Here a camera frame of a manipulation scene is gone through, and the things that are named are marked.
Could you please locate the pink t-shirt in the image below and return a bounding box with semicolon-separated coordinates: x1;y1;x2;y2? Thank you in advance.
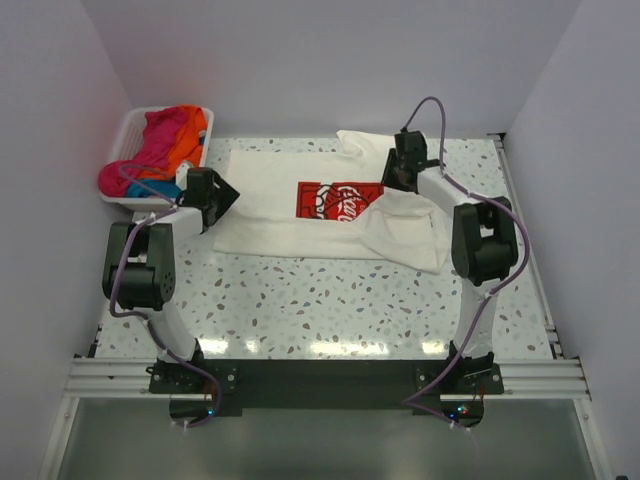
97;106;189;198

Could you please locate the orange t-shirt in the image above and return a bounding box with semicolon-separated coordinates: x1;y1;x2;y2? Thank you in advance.
134;104;208;181

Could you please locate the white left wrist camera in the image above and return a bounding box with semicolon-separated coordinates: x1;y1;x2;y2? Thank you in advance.
175;161;193;190

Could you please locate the white t-shirt red print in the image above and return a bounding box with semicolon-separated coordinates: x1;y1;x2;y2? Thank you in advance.
213;130;450;274

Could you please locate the blue t-shirt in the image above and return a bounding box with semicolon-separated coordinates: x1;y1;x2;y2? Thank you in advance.
125;179;182;199

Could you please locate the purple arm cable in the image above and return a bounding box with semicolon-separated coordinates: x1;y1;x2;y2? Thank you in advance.
399;96;530;426
108;163;224;429

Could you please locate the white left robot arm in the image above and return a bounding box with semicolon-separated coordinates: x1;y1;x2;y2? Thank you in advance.
102;163;240;392

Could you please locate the aluminium rail frame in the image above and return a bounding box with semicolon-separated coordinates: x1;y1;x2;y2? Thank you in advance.
64;356;590;402

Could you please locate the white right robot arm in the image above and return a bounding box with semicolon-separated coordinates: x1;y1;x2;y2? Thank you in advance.
382;129;518;393

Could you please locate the white plastic basket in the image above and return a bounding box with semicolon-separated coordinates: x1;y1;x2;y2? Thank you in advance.
97;104;214;211

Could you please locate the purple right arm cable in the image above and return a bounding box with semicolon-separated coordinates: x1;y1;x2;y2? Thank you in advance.
399;96;530;426

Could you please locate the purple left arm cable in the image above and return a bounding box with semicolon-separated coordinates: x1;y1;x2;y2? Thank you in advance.
108;163;224;429

